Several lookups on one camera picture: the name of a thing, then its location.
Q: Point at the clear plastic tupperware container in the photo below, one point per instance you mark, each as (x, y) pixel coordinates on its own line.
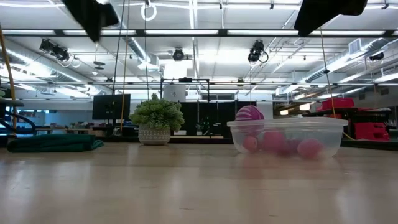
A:
(329, 133)

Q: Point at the black monitor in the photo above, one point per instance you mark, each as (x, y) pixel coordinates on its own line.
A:
(111, 106)

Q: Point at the black overhead frame beam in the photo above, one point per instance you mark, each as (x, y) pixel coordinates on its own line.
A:
(186, 32)

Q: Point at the purple white striped onion toy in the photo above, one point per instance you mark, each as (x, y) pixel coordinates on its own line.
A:
(248, 112)

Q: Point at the small pink raspberry toy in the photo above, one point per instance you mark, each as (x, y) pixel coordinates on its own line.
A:
(250, 143)

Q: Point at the dark green folded cloth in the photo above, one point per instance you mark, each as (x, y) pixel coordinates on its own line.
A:
(46, 143)

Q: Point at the black metal frame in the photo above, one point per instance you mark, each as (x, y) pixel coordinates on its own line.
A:
(199, 80)

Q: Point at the white box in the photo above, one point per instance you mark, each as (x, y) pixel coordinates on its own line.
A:
(174, 92)

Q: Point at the red bin stack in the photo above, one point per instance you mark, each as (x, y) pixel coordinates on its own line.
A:
(371, 130)

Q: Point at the black ceiling fixture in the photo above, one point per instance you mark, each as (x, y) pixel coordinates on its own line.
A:
(377, 56)

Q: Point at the black ceiling camera cluster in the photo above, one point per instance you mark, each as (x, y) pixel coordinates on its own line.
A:
(54, 49)

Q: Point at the green plant in white pot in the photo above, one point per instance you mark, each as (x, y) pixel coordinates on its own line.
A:
(157, 116)

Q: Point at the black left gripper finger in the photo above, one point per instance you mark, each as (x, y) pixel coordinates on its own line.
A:
(110, 15)
(87, 15)

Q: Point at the red crate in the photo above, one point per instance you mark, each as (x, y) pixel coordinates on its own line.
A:
(337, 103)

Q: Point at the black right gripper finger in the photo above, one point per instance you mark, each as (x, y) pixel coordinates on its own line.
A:
(354, 7)
(317, 15)

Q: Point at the round black overhead camera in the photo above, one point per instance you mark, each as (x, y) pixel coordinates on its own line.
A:
(178, 54)

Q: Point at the black partition panels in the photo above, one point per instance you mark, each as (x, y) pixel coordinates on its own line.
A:
(224, 118)

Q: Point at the round red tomato toy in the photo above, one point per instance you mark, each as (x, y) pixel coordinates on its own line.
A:
(273, 141)

